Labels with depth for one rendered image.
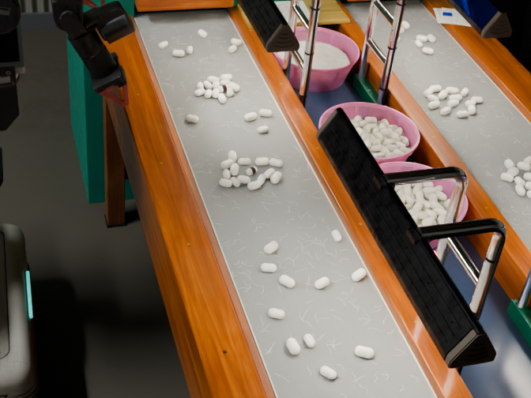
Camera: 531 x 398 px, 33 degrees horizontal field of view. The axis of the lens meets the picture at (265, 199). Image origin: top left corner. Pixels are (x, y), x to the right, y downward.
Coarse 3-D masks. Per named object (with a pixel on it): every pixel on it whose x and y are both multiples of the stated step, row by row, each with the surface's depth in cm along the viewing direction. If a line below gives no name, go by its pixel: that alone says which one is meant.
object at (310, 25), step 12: (312, 0) 229; (300, 12) 241; (312, 12) 230; (312, 24) 232; (312, 36) 234; (312, 48) 236; (288, 60) 255; (300, 60) 245; (312, 60) 240; (288, 72) 258; (300, 84) 245; (300, 96) 246
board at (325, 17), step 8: (304, 0) 291; (328, 0) 293; (240, 8) 283; (328, 8) 288; (336, 8) 289; (320, 16) 283; (328, 16) 284; (336, 16) 284; (344, 16) 285; (248, 24) 275; (296, 24) 279
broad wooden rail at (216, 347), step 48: (144, 48) 263; (144, 96) 239; (144, 144) 222; (144, 192) 216; (192, 192) 209; (192, 240) 196; (192, 288) 184; (192, 336) 176; (240, 336) 175; (192, 384) 181; (240, 384) 165
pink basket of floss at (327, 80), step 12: (300, 36) 279; (324, 36) 279; (336, 36) 278; (348, 48) 275; (300, 72) 260; (312, 72) 259; (324, 72) 259; (336, 72) 261; (348, 72) 268; (312, 84) 264; (324, 84) 264; (336, 84) 267
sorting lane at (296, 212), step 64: (192, 64) 260; (192, 128) 234; (256, 128) 237; (256, 192) 215; (320, 192) 217; (256, 256) 197; (320, 256) 199; (256, 320) 182; (320, 320) 184; (384, 320) 185; (320, 384) 170; (384, 384) 172
